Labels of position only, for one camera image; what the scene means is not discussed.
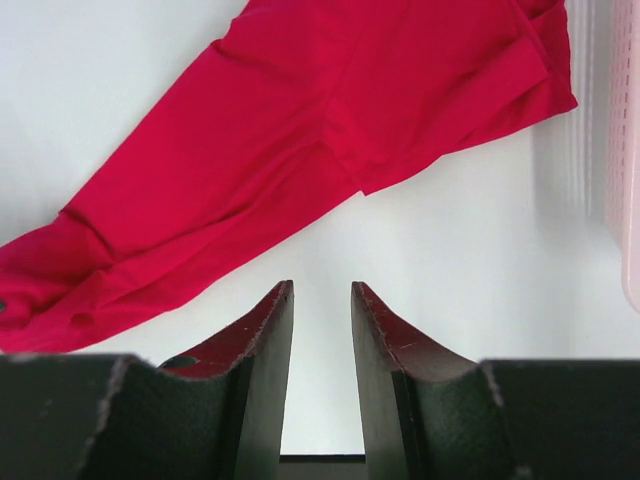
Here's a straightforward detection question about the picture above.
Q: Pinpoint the red t shirt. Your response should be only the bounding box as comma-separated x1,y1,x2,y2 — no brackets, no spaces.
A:
1,0,577,353

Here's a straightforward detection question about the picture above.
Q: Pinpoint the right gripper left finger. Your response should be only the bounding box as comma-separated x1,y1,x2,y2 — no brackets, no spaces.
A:
1,281,294,479

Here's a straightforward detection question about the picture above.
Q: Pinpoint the white plastic basket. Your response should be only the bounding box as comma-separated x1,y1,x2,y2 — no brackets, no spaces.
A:
568,1,639,309

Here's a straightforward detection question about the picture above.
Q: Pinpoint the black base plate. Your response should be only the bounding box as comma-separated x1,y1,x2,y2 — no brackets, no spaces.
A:
278,454,368,480

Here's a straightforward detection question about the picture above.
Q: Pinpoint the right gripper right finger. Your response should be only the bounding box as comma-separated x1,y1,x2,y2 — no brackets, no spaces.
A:
351,281,639,479

